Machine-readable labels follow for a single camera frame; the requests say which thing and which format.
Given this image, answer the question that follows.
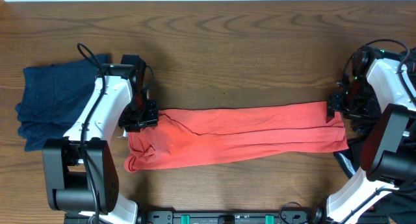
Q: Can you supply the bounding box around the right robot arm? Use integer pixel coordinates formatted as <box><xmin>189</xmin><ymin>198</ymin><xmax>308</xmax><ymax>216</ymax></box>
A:
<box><xmin>313</xmin><ymin>42</ymin><xmax>415</xmax><ymax>223</ymax></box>

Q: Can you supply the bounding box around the black mounting rail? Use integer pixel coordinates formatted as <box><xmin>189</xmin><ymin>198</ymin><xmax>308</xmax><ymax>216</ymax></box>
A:
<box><xmin>64</xmin><ymin>203</ymin><xmax>390</xmax><ymax>224</ymax></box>

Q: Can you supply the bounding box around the black patterned garment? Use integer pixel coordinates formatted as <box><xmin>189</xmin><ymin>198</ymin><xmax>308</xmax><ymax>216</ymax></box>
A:
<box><xmin>346</xmin><ymin>45</ymin><xmax>415</xmax><ymax>131</ymax></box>

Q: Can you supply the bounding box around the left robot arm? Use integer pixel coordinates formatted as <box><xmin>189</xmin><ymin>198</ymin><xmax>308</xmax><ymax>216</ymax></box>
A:
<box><xmin>42</xmin><ymin>55</ymin><xmax>159</xmax><ymax>223</ymax></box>

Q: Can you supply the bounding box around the orange printed t-shirt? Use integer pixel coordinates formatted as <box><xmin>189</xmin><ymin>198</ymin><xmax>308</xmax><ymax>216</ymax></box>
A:
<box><xmin>124</xmin><ymin>101</ymin><xmax>348</xmax><ymax>172</ymax></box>

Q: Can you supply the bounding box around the black garment with white stripe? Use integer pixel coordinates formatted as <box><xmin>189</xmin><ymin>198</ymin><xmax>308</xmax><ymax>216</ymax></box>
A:
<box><xmin>333</xmin><ymin>136</ymin><xmax>415</xmax><ymax>224</ymax></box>

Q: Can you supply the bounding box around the folded navy blue garment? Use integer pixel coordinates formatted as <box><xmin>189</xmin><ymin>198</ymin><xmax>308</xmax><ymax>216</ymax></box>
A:
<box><xmin>15</xmin><ymin>60</ymin><xmax>98</xmax><ymax>152</ymax></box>

